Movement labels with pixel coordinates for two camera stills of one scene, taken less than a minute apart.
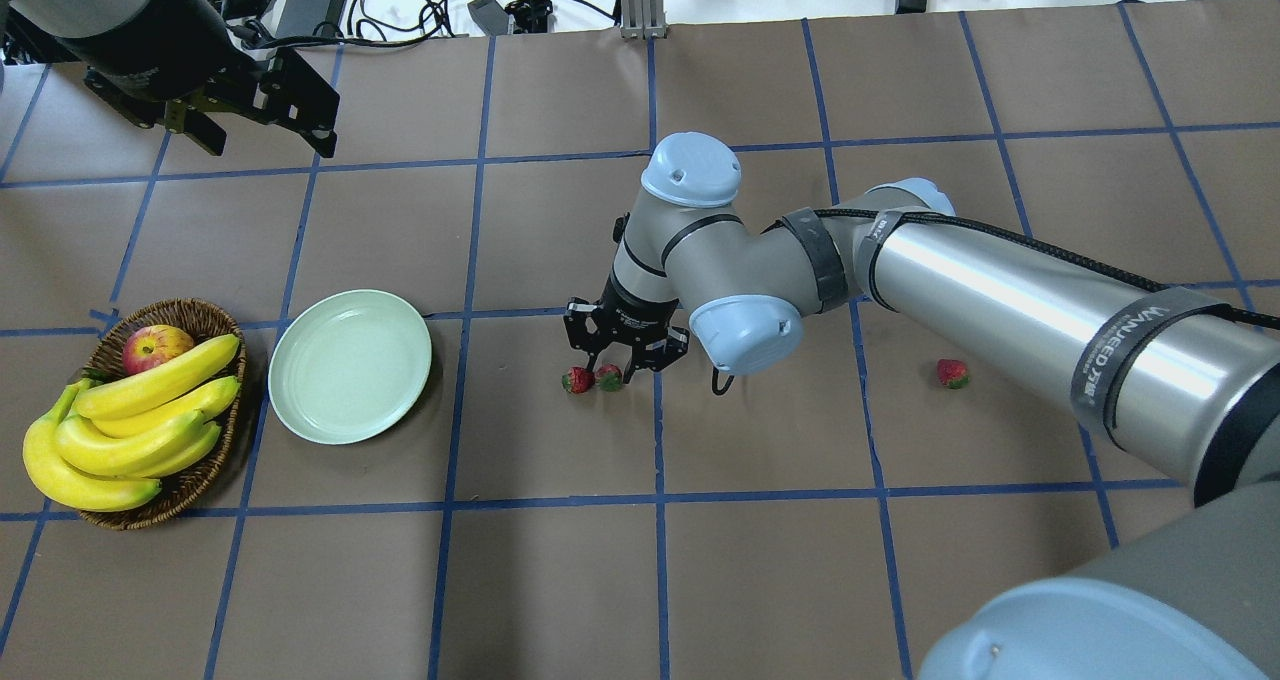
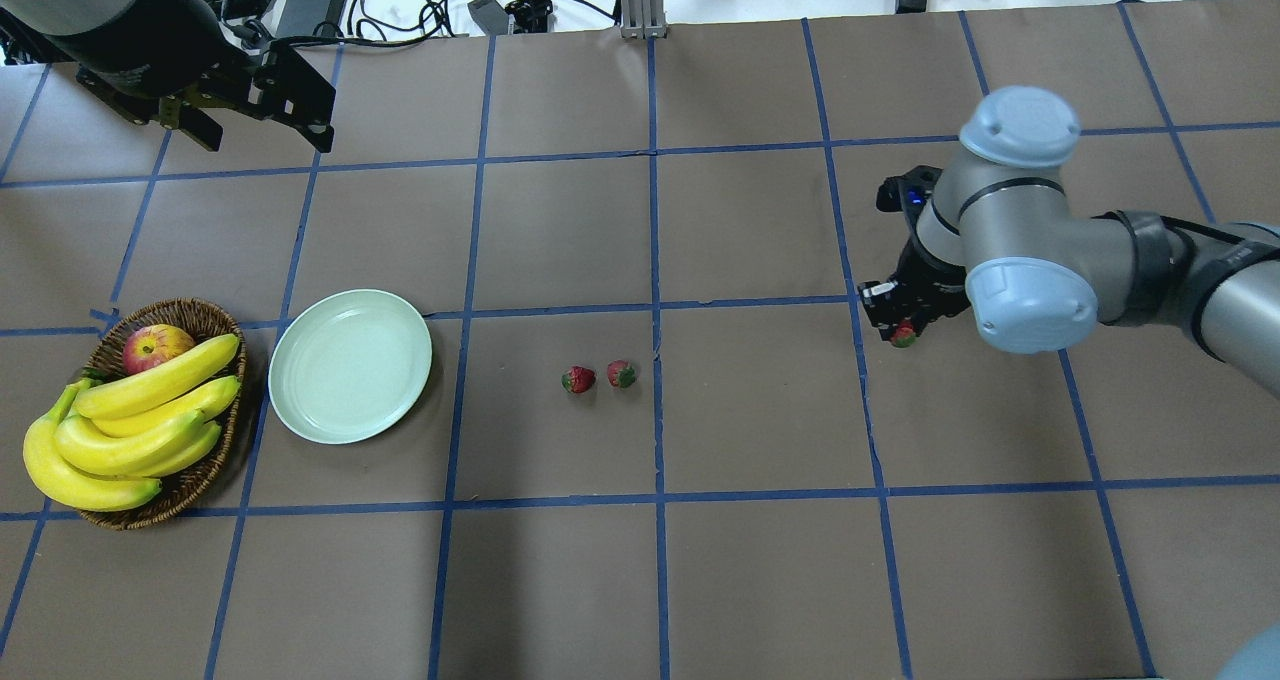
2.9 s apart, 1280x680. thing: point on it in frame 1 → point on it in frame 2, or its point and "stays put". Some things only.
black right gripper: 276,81 stays put
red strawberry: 578,380 stays put
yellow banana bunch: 99,444 stays put
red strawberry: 952,373 → 904,336
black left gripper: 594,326 → 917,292
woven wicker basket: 205,325 stays put
